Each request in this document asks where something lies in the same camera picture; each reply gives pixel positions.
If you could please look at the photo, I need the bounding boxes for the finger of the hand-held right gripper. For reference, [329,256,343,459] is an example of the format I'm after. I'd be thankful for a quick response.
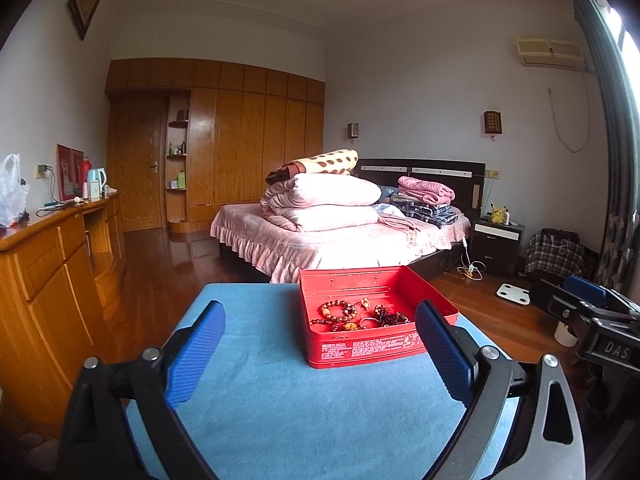
[530,280,593,336]
[562,275,640,320]

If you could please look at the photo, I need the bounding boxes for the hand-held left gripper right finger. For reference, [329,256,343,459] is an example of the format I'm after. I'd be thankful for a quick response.
[414,299,586,480]

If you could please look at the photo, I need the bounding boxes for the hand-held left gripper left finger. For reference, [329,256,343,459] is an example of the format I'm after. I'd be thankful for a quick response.
[60,300,227,480]

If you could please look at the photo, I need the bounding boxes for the amber bead necklace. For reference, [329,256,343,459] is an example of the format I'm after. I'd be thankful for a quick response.
[372,305,412,328]

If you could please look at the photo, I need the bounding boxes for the red tin box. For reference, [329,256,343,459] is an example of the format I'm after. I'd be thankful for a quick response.
[298,266,460,370]

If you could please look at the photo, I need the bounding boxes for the wooden bead bracelet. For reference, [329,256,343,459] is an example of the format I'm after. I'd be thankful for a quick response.
[320,300,359,322]

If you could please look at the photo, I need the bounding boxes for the multicolour bead bracelet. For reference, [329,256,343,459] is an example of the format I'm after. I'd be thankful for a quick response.
[310,316,351,332]

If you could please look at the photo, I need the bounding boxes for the white paper roll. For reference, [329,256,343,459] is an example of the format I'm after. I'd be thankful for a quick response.
[554,320,581,348]

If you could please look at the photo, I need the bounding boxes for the white bathroom scale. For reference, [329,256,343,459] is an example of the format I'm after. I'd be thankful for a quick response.
[495,282,534,306]

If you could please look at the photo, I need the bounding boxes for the plaid bag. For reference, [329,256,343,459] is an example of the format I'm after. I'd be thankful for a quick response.
[524,229,586,282]

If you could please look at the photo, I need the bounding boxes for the dark nightstand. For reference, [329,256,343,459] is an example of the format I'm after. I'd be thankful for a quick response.
[471,219,526,277]

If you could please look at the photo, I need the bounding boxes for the blue tablecloth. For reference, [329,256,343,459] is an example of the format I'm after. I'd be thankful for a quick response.
[125,282,531,480]

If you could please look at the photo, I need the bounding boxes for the patterned curtain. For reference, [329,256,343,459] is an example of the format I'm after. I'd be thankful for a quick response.
[562,0,640,296]

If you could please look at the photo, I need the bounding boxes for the plaid folded clothes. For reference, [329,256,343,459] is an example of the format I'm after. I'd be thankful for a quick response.
[390,200,459,229]

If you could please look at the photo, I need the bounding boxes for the bed with pink sheet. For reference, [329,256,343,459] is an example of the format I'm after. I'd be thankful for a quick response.
[210,202,473,286]

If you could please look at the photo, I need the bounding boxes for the dark wooden headboard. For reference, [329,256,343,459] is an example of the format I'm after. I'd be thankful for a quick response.
[359,158,487,221]

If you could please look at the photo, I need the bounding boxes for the wooden sideboard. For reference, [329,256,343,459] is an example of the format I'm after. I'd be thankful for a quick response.
[0,194,126,431]

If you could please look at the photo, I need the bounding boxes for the pink folded quilt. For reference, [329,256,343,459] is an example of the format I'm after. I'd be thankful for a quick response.
[270,204,380,233]
[260,174,383,218]

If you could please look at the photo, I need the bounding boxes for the wooden door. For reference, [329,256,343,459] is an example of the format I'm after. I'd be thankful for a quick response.
[107,100,168,231]

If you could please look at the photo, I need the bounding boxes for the pale blue electric kettle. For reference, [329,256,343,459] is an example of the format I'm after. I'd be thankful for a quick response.
[87,168,107,199]

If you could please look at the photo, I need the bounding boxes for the wooden wardrobe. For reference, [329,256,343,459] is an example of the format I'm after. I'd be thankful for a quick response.
[105,58,326,234]

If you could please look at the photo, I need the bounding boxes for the red standing picture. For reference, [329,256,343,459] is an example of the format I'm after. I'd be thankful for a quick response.
[56,144,86,202]

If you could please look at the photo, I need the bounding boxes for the spotted folded blanket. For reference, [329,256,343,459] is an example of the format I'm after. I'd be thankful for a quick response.
[265,148,360,186]

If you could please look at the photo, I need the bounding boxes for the clear plastic bag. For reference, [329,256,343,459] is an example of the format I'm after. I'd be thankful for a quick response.
[0,153,30,228]

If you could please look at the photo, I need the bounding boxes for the white power strip cable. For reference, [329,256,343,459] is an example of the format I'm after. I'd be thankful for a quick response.
[457,237,487,282]

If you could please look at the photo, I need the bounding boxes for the air conditioner cord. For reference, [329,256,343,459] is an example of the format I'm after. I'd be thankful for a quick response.
[547,70,592,154]

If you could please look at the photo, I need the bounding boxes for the wall air conditioner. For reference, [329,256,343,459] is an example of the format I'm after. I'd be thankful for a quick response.
[515,36,587,72]

